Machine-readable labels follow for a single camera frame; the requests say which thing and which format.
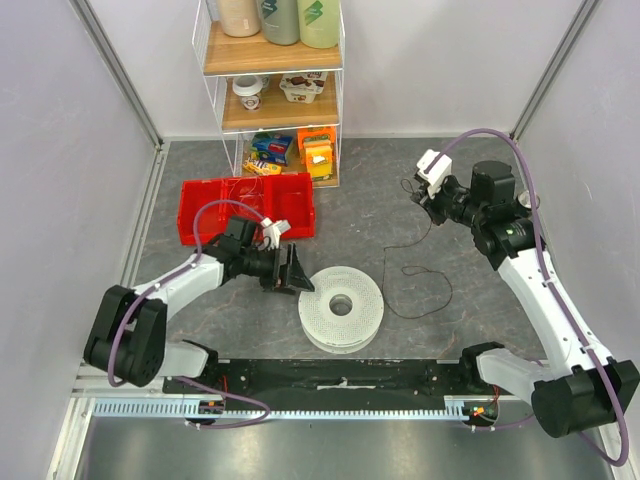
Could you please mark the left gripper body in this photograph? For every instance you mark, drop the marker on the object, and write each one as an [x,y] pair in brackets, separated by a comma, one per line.
[277,279]

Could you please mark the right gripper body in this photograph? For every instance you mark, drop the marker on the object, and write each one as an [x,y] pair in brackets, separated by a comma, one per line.
[435,201]

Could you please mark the white perforated spool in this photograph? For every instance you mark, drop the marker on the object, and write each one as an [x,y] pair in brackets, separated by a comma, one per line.
[344,312]

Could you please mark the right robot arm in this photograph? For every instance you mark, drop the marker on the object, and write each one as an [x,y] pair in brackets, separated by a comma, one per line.
[575,390]

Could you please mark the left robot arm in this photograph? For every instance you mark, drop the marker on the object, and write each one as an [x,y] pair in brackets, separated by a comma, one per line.
[128,340]

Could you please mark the black yellow can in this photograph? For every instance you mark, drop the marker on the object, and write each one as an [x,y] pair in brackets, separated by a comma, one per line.
[528,202]

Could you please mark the red compartment bin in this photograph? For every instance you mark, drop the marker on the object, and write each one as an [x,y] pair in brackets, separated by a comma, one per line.
[278,197]

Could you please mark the yellow candy pack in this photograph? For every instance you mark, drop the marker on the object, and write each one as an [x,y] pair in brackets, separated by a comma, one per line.
[255,165]

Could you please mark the blue green sponge pack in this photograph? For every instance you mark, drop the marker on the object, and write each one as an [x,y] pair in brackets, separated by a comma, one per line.
[272,147]

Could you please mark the orange yellow sponge box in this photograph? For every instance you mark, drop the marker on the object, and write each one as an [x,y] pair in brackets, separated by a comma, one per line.
[317,151]

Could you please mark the white pudding cup pack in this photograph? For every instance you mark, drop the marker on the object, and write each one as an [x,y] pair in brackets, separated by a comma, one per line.
[303,87]

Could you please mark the white paper cup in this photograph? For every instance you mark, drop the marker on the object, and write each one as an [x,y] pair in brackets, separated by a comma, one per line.
[248,89]

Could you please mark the light green bottle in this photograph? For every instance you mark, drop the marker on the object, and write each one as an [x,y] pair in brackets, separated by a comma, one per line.
[319,23]

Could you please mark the grey green bottle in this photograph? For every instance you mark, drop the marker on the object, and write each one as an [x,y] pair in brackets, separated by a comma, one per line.
[279,21]

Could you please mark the beige bottle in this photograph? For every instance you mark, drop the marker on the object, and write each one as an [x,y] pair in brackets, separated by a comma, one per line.
[239,18]

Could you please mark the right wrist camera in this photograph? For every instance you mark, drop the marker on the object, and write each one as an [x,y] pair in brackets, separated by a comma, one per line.
[431,171]

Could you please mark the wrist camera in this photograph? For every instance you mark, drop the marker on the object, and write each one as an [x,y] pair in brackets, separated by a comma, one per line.
[431,171]
[272,232]

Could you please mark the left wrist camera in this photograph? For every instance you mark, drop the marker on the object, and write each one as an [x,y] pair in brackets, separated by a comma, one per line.
[272,232]

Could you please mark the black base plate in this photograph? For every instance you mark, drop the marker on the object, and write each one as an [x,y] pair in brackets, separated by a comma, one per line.
[344,384]

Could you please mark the white wire wooden shelf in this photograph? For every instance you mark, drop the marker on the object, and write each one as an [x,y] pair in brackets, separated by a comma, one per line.
[222,58]

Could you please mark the grey cable duct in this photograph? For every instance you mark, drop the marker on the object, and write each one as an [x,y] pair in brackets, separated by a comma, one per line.
[453,410]

